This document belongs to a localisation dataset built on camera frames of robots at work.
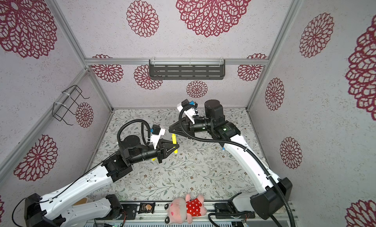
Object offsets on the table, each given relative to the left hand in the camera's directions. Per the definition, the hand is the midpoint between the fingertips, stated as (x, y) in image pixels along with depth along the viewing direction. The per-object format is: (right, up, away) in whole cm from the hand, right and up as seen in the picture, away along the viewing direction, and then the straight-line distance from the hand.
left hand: (177, 146), depth 64 cm
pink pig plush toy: (+1, -30, +5) cm, 31 cm away
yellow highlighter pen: (-1, +2, -2) cm, 3 cm away
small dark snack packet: (-16, -33, +10) cm, 38 cm away
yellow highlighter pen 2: (-9, -4, -5) cm, 11 cm away
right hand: (-3, +7, -5) cm, 9 cm away
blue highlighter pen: (+28, -7, +33) cm, 44 cm away
